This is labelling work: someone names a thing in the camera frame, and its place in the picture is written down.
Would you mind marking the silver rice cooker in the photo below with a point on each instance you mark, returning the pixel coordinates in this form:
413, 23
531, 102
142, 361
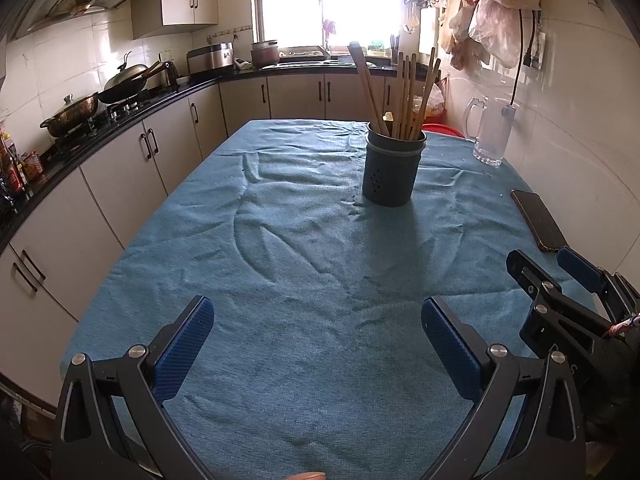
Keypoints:
210, 59

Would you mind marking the white upper cabinet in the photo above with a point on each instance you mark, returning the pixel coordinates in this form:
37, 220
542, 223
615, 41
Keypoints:
185, 5

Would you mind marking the hanging plastic bags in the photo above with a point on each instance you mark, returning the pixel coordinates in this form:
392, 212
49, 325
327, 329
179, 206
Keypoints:
495, 25

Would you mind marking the person's left hand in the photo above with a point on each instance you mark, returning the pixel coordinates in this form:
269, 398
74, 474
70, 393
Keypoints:
305, 476

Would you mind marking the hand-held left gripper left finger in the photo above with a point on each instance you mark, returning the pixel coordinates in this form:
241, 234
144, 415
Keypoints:
185, 345

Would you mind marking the black kettle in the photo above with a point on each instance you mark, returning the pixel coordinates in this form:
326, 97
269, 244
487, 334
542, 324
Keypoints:
170, 74

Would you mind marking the wok with lid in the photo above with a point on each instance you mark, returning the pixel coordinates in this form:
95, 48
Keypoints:
127, 82

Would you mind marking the red jar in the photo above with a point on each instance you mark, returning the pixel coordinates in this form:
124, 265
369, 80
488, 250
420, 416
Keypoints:
32, 166

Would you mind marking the red basin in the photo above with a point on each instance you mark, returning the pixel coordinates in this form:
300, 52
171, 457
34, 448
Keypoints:
442, 127

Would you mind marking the wooden spatula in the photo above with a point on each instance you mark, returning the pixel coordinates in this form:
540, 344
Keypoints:
367, 87

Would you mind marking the steel pot with lid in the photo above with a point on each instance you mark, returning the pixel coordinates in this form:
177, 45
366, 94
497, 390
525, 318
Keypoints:
72, 112

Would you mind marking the kitchen window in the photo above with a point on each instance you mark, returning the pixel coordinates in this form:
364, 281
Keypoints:
300, 0

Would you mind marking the wall power outlet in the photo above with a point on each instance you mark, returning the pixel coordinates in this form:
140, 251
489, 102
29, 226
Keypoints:
537, 50

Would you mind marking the blue tablecloth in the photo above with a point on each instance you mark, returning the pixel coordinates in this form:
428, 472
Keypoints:
300, 260

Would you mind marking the wooden stick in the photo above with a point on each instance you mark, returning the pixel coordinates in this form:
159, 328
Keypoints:
424, 92
430, 95

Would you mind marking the dark grey utensil holder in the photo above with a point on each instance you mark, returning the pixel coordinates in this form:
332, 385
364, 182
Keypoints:
390, 175

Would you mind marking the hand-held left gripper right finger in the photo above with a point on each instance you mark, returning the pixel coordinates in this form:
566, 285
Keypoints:
452, 350

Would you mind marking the brown cooking pot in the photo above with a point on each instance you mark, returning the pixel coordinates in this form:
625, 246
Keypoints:
264, 55

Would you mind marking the round wooden chopstick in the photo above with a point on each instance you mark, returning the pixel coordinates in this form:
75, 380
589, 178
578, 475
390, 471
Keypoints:
400, 95
405, 100
411, 100

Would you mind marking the gas stove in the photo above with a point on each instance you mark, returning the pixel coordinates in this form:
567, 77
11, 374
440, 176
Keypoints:
125, 107

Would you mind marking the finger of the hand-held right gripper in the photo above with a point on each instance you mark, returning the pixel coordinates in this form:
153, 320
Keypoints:
580, 269
525, 267

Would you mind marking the glass mug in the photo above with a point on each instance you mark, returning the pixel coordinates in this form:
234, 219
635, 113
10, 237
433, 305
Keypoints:
492, 132

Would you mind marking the black smartphone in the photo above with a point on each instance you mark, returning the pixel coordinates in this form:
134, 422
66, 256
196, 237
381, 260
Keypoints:
540, 220

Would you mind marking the black kitchen countertop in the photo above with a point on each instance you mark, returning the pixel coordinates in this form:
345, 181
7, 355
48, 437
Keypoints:
55, 175

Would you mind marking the condiment bottles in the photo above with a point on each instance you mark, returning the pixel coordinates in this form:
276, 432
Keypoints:
12, 175

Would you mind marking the white lower kitchen cabinets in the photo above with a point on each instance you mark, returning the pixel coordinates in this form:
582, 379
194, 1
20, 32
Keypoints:
125, 175

